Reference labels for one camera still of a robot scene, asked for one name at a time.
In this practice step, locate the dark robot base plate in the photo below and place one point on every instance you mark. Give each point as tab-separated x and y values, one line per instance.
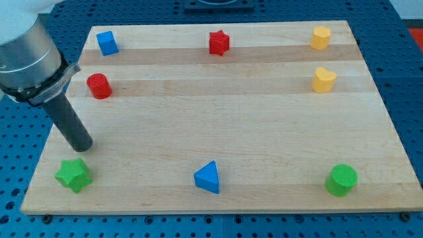
218	5

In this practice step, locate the yellow hexagon block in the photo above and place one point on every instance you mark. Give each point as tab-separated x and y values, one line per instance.
320	37

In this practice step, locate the green cylinder block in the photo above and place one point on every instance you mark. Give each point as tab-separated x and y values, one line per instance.
341	180

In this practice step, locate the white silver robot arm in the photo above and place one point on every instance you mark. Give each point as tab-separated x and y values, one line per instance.
33	70

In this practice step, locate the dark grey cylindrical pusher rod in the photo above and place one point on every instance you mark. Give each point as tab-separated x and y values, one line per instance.
68	123

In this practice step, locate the yellow heart block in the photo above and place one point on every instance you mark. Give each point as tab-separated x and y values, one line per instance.
323	81

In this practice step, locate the blue triangle block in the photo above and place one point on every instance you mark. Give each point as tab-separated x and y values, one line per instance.
207	178

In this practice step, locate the blue cube block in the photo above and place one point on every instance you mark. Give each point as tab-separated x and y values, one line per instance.
107	43

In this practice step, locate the green star block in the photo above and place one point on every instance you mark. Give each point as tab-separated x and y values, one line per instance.
74	174

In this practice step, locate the red star block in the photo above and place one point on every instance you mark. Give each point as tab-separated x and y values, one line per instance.
219	43

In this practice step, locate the wooden board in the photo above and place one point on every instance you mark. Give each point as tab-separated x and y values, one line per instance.
175	107

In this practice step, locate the red cylinder block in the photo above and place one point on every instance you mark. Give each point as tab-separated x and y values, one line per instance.
99	86

